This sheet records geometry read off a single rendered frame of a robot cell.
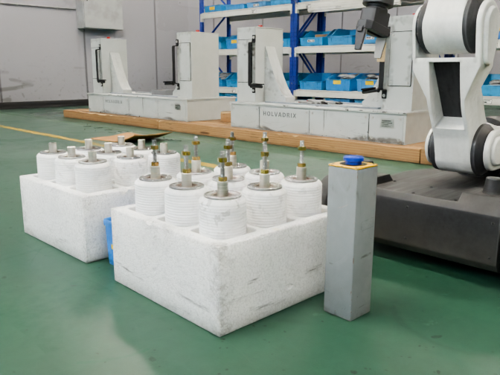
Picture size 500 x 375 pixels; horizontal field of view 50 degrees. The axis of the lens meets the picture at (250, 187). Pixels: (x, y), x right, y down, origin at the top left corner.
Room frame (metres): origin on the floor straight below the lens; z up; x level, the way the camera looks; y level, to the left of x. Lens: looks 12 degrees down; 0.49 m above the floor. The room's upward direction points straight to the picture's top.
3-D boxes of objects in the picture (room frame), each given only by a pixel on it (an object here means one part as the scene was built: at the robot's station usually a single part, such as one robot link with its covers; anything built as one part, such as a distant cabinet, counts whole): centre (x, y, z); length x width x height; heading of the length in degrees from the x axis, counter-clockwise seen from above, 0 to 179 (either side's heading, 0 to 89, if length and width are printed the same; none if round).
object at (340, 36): (6.75, -1.22, 0.90); 0.50 x 0.38 x 0.21; 136
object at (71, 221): (1.60, 0.43, 0.09); 0.39 x 0.39 x 0.18; 45
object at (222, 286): (1.20, 0.05, 0.09); 0.39 x 0.39 x 0.18; 44
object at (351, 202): (1.05, -0.20, 0.16); 0.07 x 0.07 x 0.31; 44
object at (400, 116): (3.73, -0.56, 0.45); 1.45 x 0.57 x 0.74; 45
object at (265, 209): (1.12, -0.03, 0.16); 0.10 x 0.10 x 0.18
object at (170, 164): (1.60, 0.26, 0.16); 0.10 x 0.10 x 0.18
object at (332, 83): (6.74, -1.21, 0.36); 0.50 x 0.38 x 0.21; 136
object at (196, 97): (5.17, 0.89, 0.45); 1.61 x 0.57 x 0.74; 45
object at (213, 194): (1.04, 0.05, 0.25); 0.08 x 0.08 x 0.01
